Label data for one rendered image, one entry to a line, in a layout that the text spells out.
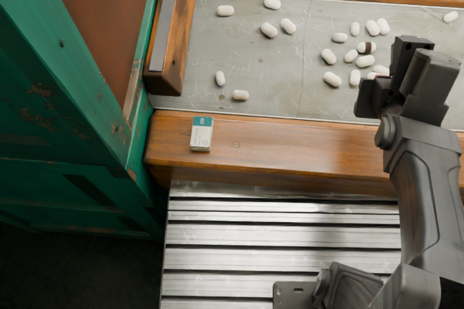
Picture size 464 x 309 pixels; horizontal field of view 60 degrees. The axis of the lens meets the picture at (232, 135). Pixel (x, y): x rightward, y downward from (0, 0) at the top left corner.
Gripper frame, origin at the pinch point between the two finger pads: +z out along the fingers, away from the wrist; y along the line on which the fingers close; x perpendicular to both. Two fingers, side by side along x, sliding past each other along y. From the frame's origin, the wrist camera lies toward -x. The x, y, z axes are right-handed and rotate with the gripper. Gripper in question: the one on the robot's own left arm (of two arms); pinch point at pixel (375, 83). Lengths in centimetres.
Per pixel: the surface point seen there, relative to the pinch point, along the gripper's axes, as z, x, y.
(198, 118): -4.5, 7.8, 31.1
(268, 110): 2.4, 7.8, 18.4
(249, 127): -3.3, 9.4, 21.8
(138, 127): -9.8, 7.9, 40.6
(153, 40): -1.0, -4.9, 39.7
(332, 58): 10.0, -1.1, 6.3
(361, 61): 9.9, -1.0, 0.6
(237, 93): 2.8, 5.1, 24.7
